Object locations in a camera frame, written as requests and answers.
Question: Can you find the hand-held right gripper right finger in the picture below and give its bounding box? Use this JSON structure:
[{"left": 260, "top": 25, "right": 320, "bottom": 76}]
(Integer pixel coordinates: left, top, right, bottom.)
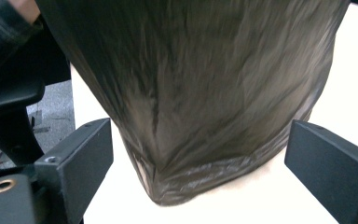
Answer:
[{"left": 284, "top": 119, "right": 358, "bottom": 224}]

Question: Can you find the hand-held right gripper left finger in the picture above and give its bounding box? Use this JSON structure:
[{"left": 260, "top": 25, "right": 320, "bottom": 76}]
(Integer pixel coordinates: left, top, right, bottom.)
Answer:
[{"left": 34, "top": 117, "right": 115, "bottom": 224}]

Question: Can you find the black garbage bag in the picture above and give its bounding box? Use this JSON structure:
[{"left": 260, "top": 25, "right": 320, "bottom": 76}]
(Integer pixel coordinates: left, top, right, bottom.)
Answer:
[{"left": 35, "top": 0, "right": 351, "bottom": 207}]

